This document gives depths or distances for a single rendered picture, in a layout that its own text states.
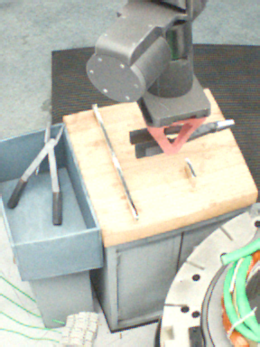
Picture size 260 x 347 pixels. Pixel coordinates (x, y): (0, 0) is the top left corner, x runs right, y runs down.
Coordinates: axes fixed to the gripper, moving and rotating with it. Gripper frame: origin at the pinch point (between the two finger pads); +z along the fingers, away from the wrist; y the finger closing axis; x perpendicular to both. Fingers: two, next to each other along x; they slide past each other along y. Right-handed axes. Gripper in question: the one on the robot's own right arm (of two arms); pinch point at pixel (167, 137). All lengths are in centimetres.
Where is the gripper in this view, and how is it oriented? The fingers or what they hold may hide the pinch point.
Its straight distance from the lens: 87.2
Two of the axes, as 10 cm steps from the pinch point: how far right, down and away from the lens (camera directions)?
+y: 2.9, 7.3, -6.2
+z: 0.4, 6.4, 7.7
